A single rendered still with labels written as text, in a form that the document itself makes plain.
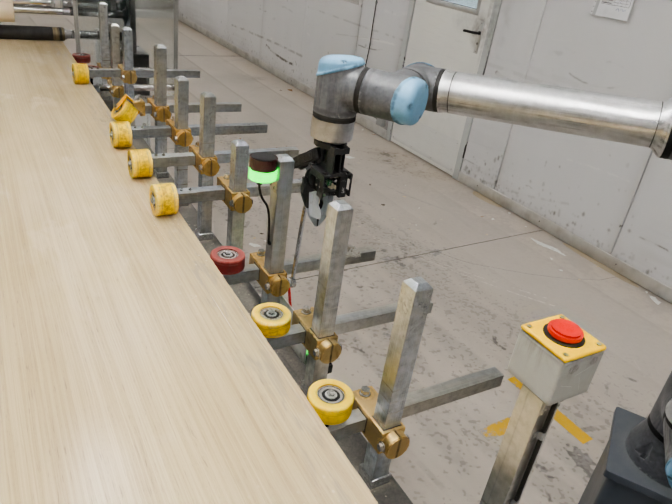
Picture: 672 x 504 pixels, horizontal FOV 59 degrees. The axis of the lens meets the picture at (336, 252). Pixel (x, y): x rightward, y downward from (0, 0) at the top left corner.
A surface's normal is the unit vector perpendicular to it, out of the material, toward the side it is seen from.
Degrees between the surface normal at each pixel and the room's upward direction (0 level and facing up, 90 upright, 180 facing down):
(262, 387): 0
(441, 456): 0
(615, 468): 0
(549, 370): 90
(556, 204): 90
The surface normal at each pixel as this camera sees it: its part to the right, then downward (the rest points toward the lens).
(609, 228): -0.84, 0.15
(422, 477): 0.13, -0.87
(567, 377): 0.48, 0.48
